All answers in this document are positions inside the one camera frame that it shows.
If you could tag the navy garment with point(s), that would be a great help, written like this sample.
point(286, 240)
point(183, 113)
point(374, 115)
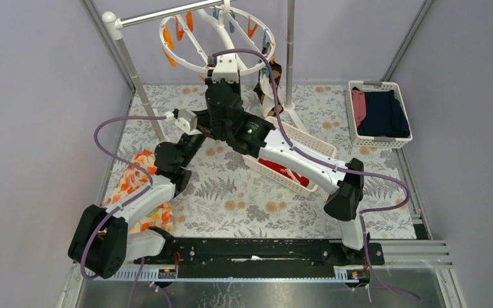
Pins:
point(384, 116)

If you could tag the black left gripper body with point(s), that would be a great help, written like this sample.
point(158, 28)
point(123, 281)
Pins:
point(203, 123)

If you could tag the white basket with clothes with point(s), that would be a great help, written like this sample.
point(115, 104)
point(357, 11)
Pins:
point(361, 140)

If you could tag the white perforated sock basket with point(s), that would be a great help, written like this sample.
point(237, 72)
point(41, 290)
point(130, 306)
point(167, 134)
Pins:
point(298, 137)

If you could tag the red snowflake sock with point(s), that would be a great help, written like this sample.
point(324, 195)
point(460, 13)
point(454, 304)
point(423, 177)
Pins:
point(292, 175)

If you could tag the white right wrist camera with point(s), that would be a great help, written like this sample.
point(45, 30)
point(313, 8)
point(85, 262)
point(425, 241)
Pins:
point(223, 69)

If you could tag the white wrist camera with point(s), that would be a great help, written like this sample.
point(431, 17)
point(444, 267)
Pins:
point(185, 120)
point(223, 69)

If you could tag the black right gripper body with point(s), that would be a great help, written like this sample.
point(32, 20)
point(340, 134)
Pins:
point(236, 86)

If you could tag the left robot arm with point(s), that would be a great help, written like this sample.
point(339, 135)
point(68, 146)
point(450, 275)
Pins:
point(103, 241)

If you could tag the grey left rack pole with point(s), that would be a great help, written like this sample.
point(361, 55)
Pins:
point(114, 28)

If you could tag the pink garment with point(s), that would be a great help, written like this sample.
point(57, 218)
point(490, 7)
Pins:
point(359, 106)

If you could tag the grey horizontal rack bar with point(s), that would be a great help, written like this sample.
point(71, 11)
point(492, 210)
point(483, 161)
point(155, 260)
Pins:
point(130, 21)

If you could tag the floral orange cloth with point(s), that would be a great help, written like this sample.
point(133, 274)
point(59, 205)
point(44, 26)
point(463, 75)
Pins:
point(142, 196)

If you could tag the floral grey tablecloth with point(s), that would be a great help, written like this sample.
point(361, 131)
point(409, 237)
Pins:
point(225, 198)

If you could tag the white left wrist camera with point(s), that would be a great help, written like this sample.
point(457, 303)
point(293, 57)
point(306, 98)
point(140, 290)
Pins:
point(185, 120)

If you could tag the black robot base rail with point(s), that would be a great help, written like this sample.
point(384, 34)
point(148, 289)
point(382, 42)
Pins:
point(262, 258)

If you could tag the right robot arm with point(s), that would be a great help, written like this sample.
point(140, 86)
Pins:
point(251, 135)

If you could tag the white rack right foot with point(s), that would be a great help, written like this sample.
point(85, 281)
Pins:
point(285, 99)

